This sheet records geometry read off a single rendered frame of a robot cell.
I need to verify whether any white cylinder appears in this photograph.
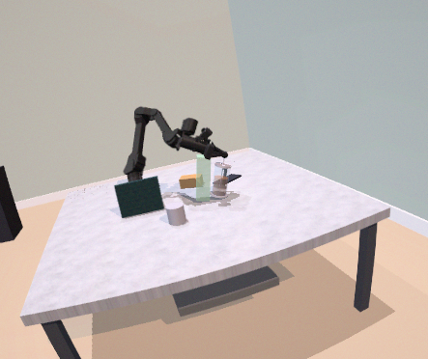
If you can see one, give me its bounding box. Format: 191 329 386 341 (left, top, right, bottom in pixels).
166 202 186 226

